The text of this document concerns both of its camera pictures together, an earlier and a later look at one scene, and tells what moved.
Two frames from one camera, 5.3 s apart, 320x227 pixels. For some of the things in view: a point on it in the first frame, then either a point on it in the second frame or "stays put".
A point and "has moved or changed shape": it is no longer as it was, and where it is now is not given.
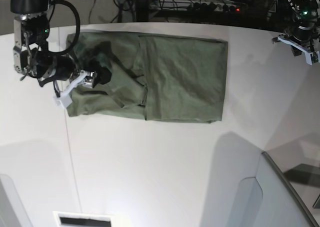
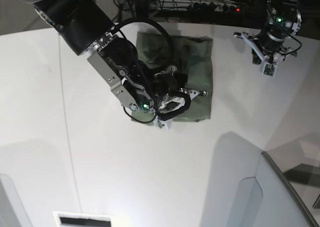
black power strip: (218, 6) stays put
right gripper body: (299, 37) → (270, 47)
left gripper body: (66, 69) → (172, 96)
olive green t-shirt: (155, 77) has moved or changed shape
